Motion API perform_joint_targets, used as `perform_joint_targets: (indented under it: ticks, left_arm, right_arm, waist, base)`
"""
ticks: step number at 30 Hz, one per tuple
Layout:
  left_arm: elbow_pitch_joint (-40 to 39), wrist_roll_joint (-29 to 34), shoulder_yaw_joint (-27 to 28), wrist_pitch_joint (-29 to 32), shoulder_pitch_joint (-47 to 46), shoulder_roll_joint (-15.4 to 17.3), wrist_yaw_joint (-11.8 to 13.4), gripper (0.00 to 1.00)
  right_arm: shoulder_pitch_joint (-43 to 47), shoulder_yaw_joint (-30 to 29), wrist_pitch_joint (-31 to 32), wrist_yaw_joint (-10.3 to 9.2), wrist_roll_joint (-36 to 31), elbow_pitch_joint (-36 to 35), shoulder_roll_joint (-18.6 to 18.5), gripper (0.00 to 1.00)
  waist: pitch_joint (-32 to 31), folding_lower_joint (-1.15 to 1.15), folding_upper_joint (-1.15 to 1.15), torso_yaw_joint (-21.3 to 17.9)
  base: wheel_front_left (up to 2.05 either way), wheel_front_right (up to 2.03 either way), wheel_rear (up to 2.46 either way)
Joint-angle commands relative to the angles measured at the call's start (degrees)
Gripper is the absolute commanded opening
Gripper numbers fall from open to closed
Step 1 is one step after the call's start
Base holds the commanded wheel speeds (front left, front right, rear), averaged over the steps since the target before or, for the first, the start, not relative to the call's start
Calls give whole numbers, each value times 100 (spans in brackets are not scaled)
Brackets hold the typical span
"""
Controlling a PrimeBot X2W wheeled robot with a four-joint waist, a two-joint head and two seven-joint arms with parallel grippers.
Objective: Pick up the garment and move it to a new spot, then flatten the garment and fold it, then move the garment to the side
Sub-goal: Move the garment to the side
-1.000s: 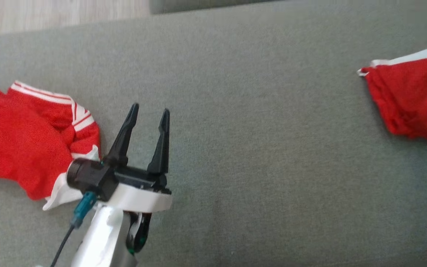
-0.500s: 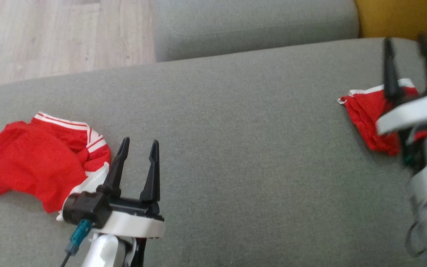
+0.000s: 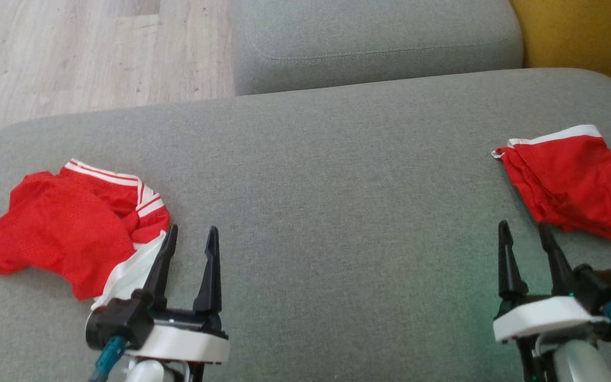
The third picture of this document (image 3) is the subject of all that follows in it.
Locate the red Bulls 23 jersey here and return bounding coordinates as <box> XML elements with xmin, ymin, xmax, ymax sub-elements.
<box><xmin>0</xmin><ymin>158</ymin><xmax>171</xmax><ymax>311</ymax></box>

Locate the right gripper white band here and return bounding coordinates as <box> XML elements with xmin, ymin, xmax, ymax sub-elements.
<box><xmin>493</xmin><ymin>220</ymin><xmax>611</xmax><ymax>343</ymax></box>

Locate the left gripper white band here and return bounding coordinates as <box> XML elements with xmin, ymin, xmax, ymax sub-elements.
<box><xmin>125</xmin><ymin>223</ymin><xmax>230</xmax><ymax>365</ymax></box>

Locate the yellow upholstered furniture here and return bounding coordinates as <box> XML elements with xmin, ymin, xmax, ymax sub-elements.
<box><xmin>510</xmin><ymin>0</ymin><xmax>611</xmax><ymax>106</ymax></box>

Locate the large grey sofa seat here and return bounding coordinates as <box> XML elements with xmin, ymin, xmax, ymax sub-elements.
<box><xmin>0</xmin><ymin>68</ymin><xmax>611</xmax><ymax>382</ymax></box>

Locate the red basketball shorts white trim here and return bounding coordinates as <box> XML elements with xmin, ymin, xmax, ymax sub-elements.
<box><xmin>491</xmin><ymin>125</ymin><xmax>611</xmax><ymax>240</ymax></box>

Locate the small grey sofa cushion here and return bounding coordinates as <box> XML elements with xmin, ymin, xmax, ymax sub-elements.
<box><xmin>231</xmin><ymin>0</ymin><xmax>525</xmax><ymax>96</ymax></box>

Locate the left camera cable blue plug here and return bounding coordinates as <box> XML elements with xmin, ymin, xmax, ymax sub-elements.
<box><xmin>89</xmin><ymin>336</ymin><xmax>127</xmax><ymax>382</ymax></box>

